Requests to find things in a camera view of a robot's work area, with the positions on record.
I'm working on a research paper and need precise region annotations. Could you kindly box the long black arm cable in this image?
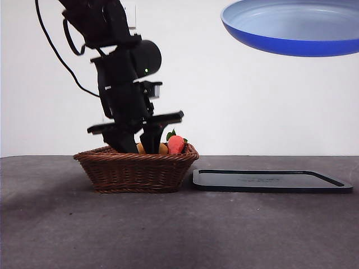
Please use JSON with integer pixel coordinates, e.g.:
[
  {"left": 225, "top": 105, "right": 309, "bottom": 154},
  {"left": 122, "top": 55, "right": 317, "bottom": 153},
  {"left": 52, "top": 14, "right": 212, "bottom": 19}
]
[{"left": 34, "top": 0, "right": 101, "bottom": 98}]

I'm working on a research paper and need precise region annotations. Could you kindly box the yellow-orange potato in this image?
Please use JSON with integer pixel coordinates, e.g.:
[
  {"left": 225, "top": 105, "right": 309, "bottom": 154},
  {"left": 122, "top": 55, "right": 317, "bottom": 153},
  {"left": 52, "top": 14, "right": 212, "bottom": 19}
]
[{"left": 136, "top": 142, "right": 169, "bottom": 155}]

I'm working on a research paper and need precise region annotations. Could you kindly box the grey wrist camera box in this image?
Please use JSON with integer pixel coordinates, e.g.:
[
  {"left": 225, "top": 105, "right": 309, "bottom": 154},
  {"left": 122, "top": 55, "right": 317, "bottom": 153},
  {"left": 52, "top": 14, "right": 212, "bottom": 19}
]
[{"left": 142, "top": 81, "right": 163, "bottom": 100}]

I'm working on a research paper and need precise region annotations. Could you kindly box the short looped black cable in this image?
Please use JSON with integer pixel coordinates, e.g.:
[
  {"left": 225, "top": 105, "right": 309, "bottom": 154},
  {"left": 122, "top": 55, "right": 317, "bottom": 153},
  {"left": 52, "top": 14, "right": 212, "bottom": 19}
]
[{"left": 62, "top": 18, "right": 86, "bottom": 56}]

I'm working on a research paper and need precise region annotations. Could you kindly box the blue round plate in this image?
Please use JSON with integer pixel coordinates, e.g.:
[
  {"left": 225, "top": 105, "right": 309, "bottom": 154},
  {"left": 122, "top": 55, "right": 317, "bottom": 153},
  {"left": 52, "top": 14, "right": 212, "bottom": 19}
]
[{"left": 220, "top": 0, "right": 359, "bottom": 58}]

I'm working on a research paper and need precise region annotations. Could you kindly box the brown wicker basket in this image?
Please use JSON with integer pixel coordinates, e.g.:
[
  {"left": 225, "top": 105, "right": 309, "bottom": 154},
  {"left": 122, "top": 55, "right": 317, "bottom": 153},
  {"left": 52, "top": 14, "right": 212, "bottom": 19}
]
[{"left": 73, "top": 142, "right": 200, "bottom": 194}]

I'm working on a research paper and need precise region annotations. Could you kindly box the white wall socket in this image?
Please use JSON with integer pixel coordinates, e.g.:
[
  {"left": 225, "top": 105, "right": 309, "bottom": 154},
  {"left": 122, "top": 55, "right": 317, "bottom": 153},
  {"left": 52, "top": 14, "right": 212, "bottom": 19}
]
[{"left": 123, "top": 4, "right": 137, "bottom": 30}]

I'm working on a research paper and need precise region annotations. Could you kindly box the orange carrot with green leaves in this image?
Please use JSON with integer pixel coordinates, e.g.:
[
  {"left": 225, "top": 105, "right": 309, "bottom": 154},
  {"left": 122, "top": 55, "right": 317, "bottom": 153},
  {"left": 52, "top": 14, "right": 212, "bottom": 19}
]
[{"left": 165, "top": 128, "right": 188, "bottom": 155}]

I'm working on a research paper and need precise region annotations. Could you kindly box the black flat tray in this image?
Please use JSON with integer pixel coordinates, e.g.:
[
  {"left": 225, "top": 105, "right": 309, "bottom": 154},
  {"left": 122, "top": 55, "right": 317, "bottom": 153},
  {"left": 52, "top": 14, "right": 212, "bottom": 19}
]
[{"left": 192, "top": 169, "right": 353, "bottom": 194}]

